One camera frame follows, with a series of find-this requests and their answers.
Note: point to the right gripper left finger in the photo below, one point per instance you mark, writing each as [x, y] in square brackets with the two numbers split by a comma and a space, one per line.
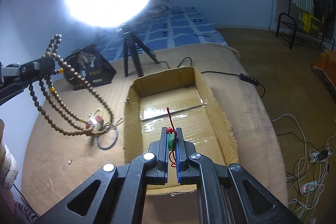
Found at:
[162, 158]

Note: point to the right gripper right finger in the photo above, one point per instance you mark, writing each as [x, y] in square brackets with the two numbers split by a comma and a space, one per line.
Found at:
[181, 155]

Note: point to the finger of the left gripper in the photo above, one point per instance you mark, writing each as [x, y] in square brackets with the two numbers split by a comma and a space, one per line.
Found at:
[11, 87]
[31, 70]

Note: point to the green jade red-cord pendant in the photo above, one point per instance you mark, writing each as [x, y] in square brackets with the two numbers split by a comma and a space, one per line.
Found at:
[171, 137]

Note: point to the red fabric strap watch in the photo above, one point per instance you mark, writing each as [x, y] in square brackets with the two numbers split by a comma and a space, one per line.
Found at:
[96, 123]

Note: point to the person's left hand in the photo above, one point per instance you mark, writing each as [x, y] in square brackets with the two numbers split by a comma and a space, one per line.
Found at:
[5, 193]

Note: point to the black snack bag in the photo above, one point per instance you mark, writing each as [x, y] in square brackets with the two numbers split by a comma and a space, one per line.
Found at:
[91, 65]

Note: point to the cardboard box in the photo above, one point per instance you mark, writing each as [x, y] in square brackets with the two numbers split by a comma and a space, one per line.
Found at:
[192, 106]

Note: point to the silver metal bangle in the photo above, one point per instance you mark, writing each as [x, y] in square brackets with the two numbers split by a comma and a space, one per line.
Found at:
[107, 141]

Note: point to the beige blanket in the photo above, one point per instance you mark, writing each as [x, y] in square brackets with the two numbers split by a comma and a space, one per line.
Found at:
[47, 177]

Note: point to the black tripod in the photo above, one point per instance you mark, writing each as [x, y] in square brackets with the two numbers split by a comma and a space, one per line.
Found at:
[130, 43]

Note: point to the blue patterned bedsheet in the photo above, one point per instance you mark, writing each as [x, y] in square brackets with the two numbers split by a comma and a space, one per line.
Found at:
[181, 26]

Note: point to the white power strip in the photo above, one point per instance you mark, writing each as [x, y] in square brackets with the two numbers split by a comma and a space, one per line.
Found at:
[317, 158]

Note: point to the folded floral quilt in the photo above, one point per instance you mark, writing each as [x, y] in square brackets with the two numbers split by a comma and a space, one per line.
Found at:
[157, 8]

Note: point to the black metal rack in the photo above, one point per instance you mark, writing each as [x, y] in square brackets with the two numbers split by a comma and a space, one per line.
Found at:
[291, 31]

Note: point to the orange cloth covered box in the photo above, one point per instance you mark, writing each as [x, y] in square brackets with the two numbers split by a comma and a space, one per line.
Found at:
[324, 67]

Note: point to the yellow box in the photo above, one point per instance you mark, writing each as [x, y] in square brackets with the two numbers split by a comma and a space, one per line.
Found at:
[311, 25]

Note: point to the hanging dark clothes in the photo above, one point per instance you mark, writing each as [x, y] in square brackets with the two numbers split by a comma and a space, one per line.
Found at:
[325, 9]

